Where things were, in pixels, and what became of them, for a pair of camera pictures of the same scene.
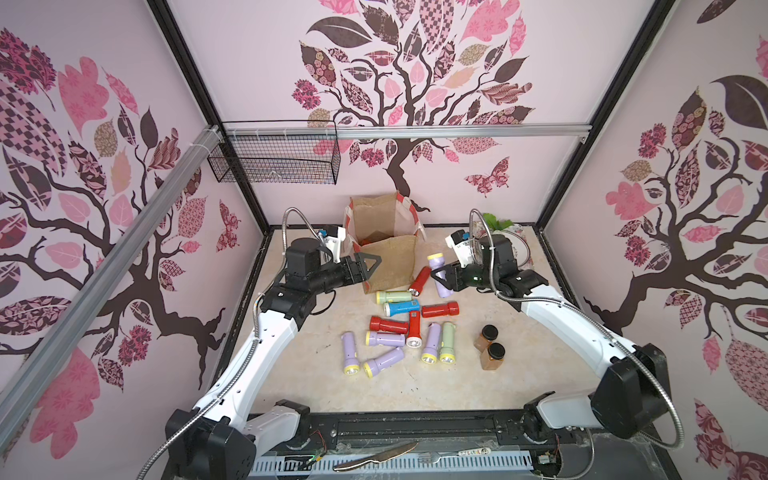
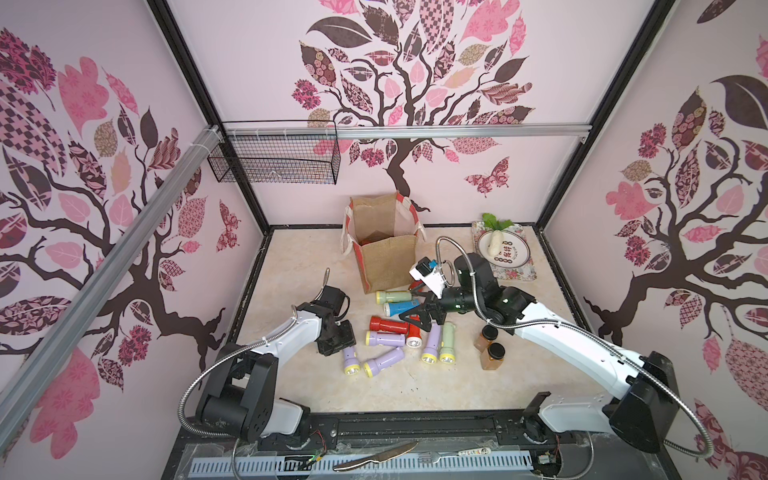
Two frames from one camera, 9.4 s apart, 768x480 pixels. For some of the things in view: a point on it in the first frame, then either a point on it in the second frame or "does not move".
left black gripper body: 333,275 to 340,338
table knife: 377,458 does not move
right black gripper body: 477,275 to 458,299
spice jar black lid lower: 492,359 does not move
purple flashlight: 351,362 does not move
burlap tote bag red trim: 385,226 does not move
